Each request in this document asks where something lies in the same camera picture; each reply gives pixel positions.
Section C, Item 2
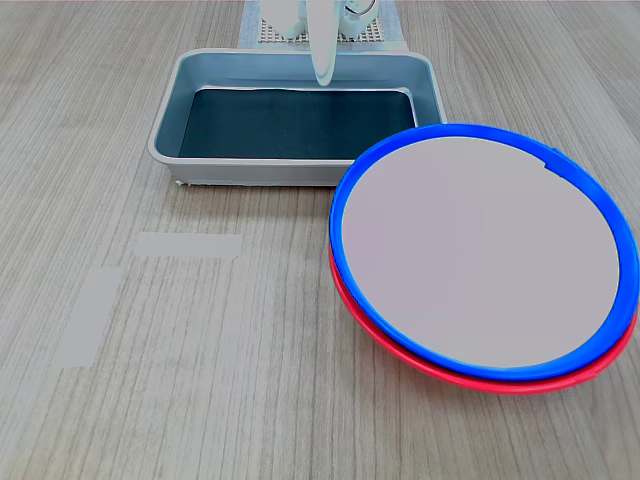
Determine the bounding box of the blue-rimmed white plate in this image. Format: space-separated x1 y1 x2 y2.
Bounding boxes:
328 122 640 384

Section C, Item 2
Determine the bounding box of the steel tray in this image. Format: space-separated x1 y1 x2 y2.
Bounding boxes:
146 47 449 189

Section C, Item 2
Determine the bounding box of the translucent tape strip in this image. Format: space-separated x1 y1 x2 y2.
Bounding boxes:
53 267 124 370
131 231 245 259

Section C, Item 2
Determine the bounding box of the red-rimmed white plate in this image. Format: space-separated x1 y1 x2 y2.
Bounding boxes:
327 243 639 397

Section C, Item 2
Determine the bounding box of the pale perforated base plate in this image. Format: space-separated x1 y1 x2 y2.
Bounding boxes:
256 16 389 46

